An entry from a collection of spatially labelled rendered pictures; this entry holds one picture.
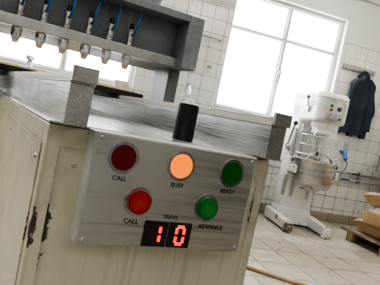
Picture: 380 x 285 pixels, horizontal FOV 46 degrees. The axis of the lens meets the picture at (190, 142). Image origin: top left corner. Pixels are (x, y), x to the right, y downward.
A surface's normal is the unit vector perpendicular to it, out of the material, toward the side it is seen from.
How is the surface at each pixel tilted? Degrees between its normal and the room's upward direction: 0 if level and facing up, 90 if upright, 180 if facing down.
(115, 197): 90
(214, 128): 90
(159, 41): 90
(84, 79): 90
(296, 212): 78
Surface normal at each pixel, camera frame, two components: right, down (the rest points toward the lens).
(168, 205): 0.45, 0.14
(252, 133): -0.87, -0.15
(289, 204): 0.15, 0.07
